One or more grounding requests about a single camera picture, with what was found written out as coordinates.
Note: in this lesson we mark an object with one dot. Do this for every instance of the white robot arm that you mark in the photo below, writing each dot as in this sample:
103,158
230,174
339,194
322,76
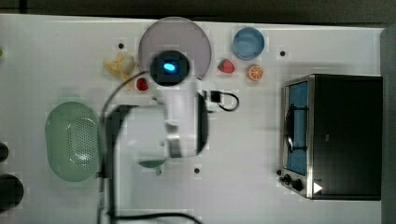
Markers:
175,127

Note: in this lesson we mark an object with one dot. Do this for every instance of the black cup with spatula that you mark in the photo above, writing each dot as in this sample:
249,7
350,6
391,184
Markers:
11,192

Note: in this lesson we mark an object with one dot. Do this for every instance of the plush orange slice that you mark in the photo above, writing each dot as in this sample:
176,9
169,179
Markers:
255,73

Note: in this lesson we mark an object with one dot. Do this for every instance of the green oval colander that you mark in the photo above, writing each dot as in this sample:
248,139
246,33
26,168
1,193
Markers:
72,139

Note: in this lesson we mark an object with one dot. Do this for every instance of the small red strawberry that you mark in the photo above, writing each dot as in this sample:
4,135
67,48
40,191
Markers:
142,84

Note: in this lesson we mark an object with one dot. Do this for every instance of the grey oval plate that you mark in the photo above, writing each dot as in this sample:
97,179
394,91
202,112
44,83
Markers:
180,34

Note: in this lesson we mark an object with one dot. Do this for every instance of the black cylinder cup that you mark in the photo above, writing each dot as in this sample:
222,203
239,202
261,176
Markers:
4,152

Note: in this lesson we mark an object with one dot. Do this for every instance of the blue bowl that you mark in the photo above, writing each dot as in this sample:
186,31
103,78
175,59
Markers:
248,43

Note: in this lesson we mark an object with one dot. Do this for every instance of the plush peeled banana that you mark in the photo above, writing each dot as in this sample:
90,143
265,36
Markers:
123,66

